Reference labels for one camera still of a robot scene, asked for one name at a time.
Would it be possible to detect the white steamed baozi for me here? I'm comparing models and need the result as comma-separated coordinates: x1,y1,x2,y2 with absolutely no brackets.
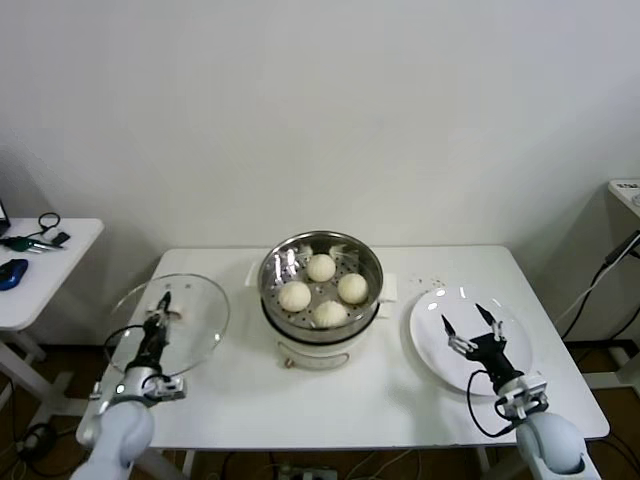
337,272,370,305
305,253,336,283
312,299,349,330
277,279,312,314

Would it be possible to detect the small white side table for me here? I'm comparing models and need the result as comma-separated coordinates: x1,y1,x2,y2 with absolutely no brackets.
0,217,106,421

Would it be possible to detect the blue computer mouse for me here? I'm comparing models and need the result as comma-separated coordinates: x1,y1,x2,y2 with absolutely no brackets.
0,258,30,291

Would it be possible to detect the large white round plate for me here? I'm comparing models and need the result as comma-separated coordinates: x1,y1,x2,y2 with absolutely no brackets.
409,286,534,398

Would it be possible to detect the white cabinet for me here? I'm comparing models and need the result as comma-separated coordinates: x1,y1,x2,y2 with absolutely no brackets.
587,178,640,344

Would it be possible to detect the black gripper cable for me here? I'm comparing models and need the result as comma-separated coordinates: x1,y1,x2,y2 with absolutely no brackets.
103,324,151,376
467,369,519,439

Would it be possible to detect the round glass pot lid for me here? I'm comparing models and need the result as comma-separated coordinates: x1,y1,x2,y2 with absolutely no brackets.
106,272,231,379

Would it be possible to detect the perforated stainless steel steamer basket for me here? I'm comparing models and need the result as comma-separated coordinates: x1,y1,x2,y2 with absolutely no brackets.
258,230,385,342

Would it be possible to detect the white electric cooking pot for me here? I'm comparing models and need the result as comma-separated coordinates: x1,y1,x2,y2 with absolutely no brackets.
245,262,400,371

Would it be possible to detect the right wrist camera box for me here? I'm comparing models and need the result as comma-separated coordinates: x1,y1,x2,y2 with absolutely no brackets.
494,377,551,419

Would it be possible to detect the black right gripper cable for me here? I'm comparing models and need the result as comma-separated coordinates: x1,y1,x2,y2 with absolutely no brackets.
467,369,519,439

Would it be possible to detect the grey power strip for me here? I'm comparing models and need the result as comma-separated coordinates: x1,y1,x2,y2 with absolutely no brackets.
278,464,339,480

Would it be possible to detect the white stand base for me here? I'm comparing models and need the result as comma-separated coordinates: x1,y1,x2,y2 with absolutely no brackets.
582,342,640,392

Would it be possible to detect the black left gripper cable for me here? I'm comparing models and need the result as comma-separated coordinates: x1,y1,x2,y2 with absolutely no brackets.
103,324,151,376

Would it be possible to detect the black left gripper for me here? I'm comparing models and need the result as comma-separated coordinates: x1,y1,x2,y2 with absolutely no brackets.
134,291,175,374

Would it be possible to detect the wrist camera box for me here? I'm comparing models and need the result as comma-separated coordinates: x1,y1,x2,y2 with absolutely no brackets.
143,375,187,401
494,377,551,419

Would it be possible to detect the white floor plug bundle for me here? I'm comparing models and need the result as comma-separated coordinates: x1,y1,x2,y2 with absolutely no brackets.
17,422,57,461

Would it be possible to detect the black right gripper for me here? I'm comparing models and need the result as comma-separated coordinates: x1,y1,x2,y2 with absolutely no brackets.
439,302,524,389

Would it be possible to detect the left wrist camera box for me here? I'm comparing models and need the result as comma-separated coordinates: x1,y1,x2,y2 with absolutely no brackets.
143,375,187,401

